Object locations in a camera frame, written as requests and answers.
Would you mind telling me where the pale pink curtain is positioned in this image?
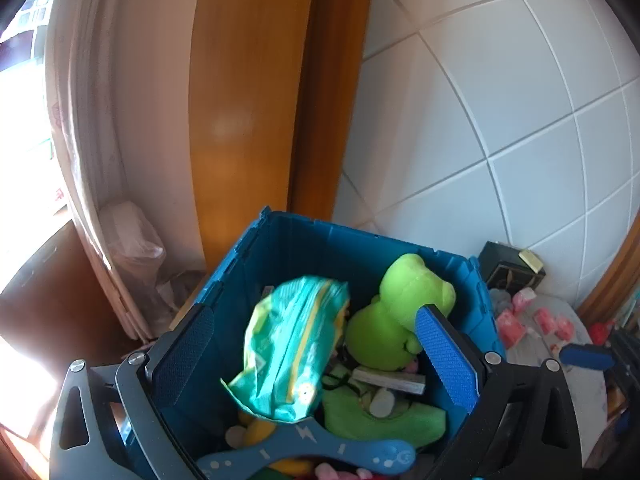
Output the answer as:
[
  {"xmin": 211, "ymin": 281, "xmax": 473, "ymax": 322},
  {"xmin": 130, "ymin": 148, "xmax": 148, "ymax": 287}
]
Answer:
[{"xmin": 44, "ymin": 0, "xmax": 202, "ymax": 342}]

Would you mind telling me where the green frog plush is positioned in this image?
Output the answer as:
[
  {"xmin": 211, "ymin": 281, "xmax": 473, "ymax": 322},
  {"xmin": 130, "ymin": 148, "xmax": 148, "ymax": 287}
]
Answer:
[{"xmin": 345, "ymin": 253, "xmax": 457, "ymax": 369}]

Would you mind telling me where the blue plastic crate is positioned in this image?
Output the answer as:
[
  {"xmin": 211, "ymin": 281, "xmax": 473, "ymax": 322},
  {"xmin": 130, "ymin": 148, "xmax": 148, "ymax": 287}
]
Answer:
[{"xmin": 170, "ymin": 205, "xmax": 507, "ymax": 480}]

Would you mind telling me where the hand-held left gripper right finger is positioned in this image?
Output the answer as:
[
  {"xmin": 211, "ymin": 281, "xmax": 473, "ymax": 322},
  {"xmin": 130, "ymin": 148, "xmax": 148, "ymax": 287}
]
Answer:
[{"xmin": 415, "ymin": 304, "xmax": 609, "ymax": 480}]

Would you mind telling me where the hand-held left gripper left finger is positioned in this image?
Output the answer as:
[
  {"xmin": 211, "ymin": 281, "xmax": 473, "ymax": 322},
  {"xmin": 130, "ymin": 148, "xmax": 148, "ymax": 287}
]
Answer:
[{"xmin": 48, "ymin": 304, "xmax": 216, "ymax": 480}]

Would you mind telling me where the clear plastic bag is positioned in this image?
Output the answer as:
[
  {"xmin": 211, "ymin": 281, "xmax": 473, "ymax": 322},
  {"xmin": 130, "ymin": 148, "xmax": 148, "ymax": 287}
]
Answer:
[{"xmin": 97, "ymin": 201, "xmax": 166, "ymax": 287}]

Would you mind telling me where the white medicine box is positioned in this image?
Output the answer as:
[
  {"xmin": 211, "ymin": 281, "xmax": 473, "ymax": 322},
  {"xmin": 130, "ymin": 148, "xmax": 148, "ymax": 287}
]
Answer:
[{"xmin": 352, "ymin": 366, "xmax": 427, "ymax": 395}]

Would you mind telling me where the blue boomerang toy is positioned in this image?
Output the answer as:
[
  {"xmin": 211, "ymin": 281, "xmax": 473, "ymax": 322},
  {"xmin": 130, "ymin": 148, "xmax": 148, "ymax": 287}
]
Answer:
[{"xmin": 195, "ymin": 422, "xmax": 416, "ymax": 480}]

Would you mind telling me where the green plush pouch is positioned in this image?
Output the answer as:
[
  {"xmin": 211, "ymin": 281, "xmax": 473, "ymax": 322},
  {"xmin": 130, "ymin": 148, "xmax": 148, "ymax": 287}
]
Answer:
[{"xmin": 322, "ymin": 389, "xmax": 447, "ymax": 449}]

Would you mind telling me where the pink soft toy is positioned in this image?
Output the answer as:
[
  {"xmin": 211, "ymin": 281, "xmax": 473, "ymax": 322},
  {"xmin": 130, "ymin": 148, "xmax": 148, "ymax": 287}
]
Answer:
[{"xmin": 315, "ymin": 462, "xmax": 382, "ymax": 480}]

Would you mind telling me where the black gift box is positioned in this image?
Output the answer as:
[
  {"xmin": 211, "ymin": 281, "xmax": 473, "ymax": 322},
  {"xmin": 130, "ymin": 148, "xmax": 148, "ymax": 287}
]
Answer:
[{"xmin": 477, "ymin": 241, "xmax": 547, "ymax": 294}]

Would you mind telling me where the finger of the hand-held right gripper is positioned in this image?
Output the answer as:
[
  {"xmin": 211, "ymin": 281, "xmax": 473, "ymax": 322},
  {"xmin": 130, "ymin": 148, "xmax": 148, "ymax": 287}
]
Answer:
[{"xmin": 559, "ymin": 344, "xmax": 615, "ymax": 372}]

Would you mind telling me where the yellow plastic toy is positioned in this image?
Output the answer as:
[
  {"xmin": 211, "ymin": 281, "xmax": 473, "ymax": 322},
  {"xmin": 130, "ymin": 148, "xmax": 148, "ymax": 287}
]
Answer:
[{"xmin": 237, "ymin": 409, "xmax": 314, "ymax": 477}]

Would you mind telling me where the green wipes pack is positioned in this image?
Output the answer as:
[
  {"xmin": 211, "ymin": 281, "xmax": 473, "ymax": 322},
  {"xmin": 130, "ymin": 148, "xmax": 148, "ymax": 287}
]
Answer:
[{"xmin": 221, "ymin": 275, "xmax": 351, "ymax": 421}]

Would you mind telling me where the crumpled plastic bag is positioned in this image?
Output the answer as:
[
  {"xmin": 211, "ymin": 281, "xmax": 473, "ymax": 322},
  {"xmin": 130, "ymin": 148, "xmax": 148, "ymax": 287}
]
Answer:
[{"xmin": 157, "ymin": 270, "xmax": 209, "ymax": 331}]

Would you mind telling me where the grey plush cloth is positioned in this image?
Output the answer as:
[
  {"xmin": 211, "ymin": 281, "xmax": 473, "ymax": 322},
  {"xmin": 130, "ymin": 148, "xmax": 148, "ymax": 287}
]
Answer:
[{"xmin": 487, "ymin": 287, "xmax": 514, "ymax": 311}]

